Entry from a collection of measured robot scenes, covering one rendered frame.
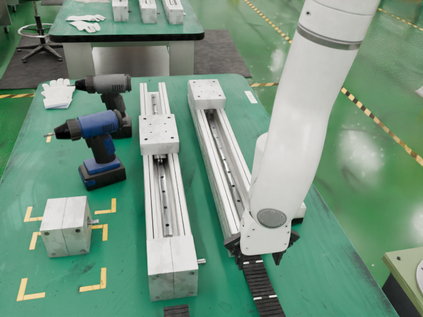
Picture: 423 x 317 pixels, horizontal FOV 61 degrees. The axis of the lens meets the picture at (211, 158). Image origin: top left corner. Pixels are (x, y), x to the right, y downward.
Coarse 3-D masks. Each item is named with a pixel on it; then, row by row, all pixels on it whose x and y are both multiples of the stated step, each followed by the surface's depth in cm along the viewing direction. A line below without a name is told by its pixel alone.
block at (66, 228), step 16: (48, 208) 83; (64, 208) 84; (80, 208) 84; (48, 224) 79; (64, 224) 80; (80, 224) 80; (96, 224) 87; (48, 240) 80; (64, 240) 81; (80, 240) 82; (48, 256) 83; (64, 256) 84
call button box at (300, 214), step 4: (304, 204) 94; (300, 208) 93; (304, 208) 93; (300, 212) 93; (304, 212) 94; (296, 216) 94; (300, 216) 94; (292, 220) 95; (296, 220) 95; (300, 220) 95; (292, 224) 96
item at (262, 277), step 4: (248, 276) 81; (252, 276) 81; (256, 276) 81; (260, 276) 81; (264, 276) 81; (248, 280) 80; (252, 280) 80; (256, 280) 80; (260, 280) 80; (264, 280) 80; (268, 280) 80
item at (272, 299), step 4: (264, 296) 76; (268, 296) 76; (272, 296) 76; (276, 296) 76; (256, 300) 75; (260, 300) 75; (264, 300) 75; (268, 300) 75; (272, 300) 75; (276, 300) 75; (256, 304) 74; (260, 304) 74
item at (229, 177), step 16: (192, 112) 136; (224, 112) 126; (208, 128) 116; (224, 128) 117; (208, 144) 109; (224, 144) 117; (208, 160) 106; (224, 160) 108; (240, 160) 103; (208, 176) 108; (224, 176) 97; (240, 176) 99; (224, 192) 92; (240, 192) 98; (224, 208) 88; (240, 208) 92; (224, 224) 89
